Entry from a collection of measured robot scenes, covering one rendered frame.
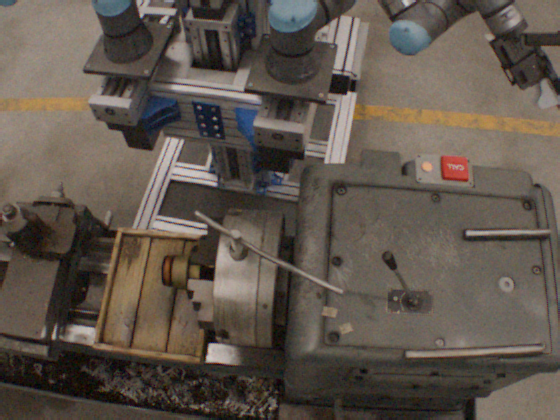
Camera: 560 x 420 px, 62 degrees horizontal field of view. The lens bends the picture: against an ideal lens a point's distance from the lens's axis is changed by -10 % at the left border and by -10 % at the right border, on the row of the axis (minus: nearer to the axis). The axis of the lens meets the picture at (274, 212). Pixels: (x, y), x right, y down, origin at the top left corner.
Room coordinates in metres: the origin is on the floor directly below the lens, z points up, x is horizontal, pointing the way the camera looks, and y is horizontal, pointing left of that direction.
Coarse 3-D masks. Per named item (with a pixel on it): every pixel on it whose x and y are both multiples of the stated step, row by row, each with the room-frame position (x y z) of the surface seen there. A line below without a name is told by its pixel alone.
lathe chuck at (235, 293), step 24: (240, 216) 0.52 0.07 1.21; (264, 216) 0.52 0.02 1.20; (216, 264) 0.40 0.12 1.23; (240, 264) 0.39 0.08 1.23; (216, 288) 0.35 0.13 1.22; (240, 288) 0.35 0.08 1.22; (216, 312) 0.31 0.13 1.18; (240, 312) 0.31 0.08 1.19; (216, 336) 0.28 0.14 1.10; (240, 336) 0.27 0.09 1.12
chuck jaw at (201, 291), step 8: (192, 280) 0.41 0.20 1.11; (200, 280) 0.41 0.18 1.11; (192, 288) 0.39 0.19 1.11; (200, 288) 0.39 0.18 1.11; (208, 288) 0.39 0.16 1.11; (192, 296) 0.38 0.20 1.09; (200, 296) 0.37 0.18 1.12; (208, 296) 0.37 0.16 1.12; (200, 304) 0.35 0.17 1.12; (208, 304) 0.35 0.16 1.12; (200, 312) 0.33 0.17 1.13; (208, 312) 0.33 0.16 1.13; (200, 320) 0.31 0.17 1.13; (208, 320) 0.31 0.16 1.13; (200, 328) 0.30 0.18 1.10; (208, 328) 0.30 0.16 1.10; (224, 336) 0.28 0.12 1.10
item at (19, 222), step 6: (18, 204) 0.62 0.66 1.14; (18, 210) 0.60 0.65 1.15; (24, 210) 0.60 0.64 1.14; (18, 216) 0.58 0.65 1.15; (6, 222) 0.57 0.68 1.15; (12, 222) 0.57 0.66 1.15; (18, 222) 0.57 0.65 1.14; (24, 222) 0.57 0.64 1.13; (6, 228) 0.56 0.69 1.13; (12, 228) 0.56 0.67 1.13; (18, 228) 0.56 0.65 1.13
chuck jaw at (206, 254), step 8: (208, 232) 0.50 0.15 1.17; (216, 232) 0.50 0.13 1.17; (200, 240) 0.49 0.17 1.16; (208, 240) 0.49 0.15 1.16; (216, 240) 0.48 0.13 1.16; (192, 248) 0.48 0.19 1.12; (200, 248) 0.47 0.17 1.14; (208, 248) 0.47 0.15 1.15; (216, 248) 0.47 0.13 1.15; (192, 256) 0.46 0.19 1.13; (200, 256) 0.46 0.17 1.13; (208, 256) 0.46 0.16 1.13; (208, 264) 0.44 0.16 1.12
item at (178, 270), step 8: (168, 256) 0.47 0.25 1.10; (176, 256) 0.47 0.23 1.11; (184, 256) 0.47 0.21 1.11; (168, 264) 0.45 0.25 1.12; (176, 264) 0.45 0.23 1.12; (184, 264) 0.45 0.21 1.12; (192, 264) 0.45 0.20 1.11; (200, 264) 0.45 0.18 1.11; (168, 272) 0.43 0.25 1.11; (176, 272) 0.43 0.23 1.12; (184, 272) 0.43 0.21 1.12; (192, 272) 0.43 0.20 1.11; (200, 272) 0.45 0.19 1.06; (168, 280) 0.42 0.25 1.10; (176, 280) 0.41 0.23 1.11; (184, 280) 0.41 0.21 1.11; (176, 288) 0.40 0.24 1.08; (184, 288) 0.40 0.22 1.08
